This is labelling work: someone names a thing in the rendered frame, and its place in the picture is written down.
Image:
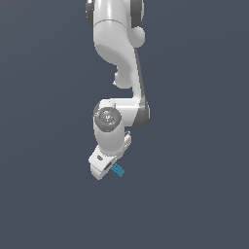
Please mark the small teal block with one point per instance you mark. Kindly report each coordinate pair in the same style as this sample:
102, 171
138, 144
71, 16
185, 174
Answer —
117, 170

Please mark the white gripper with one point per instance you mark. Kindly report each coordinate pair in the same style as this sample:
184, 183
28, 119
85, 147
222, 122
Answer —
101, 160

